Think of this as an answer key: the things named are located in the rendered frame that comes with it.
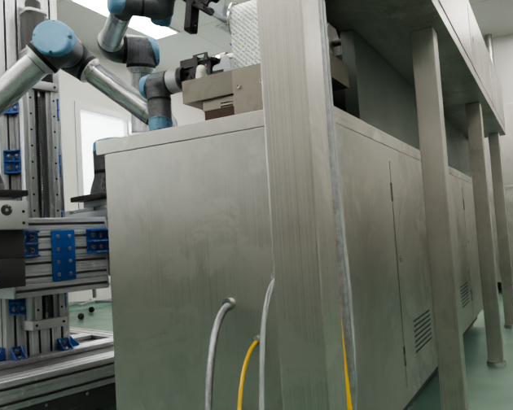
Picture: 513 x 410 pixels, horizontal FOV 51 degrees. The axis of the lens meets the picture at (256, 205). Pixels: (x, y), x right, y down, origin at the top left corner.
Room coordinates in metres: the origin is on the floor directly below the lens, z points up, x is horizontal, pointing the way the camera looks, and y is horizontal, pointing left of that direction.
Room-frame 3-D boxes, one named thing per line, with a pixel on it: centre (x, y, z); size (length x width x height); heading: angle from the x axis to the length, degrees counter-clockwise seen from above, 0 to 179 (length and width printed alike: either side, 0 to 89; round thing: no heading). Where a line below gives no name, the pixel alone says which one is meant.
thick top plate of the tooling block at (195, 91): (1.37, -0.04, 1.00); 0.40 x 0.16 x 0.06; 61
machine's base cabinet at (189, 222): (2.41, -0.48, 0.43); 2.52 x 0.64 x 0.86; 151
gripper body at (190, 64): (1.61, 0.15, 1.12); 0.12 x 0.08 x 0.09; 61
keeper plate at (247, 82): (1.28, -0.01, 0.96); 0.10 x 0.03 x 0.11; 61
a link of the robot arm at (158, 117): (1.70, 0.28, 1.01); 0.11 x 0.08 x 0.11; 2
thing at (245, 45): (1.49, -0.06, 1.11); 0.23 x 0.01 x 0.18; 61
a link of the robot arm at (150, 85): (1.68, 0.29, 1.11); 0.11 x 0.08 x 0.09; 61
